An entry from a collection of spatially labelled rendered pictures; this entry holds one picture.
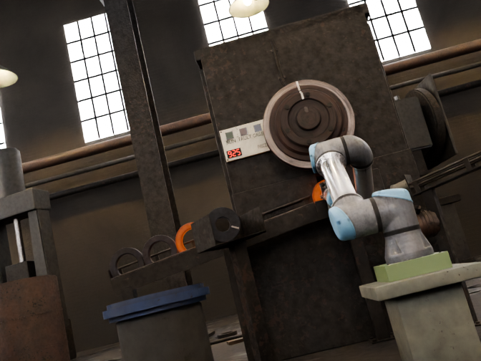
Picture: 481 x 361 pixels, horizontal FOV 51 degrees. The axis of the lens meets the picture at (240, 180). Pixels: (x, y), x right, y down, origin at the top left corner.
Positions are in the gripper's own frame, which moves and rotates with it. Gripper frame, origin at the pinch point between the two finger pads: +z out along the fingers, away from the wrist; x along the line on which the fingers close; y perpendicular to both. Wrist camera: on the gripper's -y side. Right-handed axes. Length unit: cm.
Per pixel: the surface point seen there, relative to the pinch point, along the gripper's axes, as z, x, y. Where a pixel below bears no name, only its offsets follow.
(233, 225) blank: -39, 46, 3
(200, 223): -38, 60, 7
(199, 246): -36, 64, -3
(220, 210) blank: -38, 50, 11
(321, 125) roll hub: -0.8, -5.4, 33.4
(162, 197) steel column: 261, 142, -8
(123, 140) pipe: 582, 254, 69
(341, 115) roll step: 4.7, -16.9, 35.5
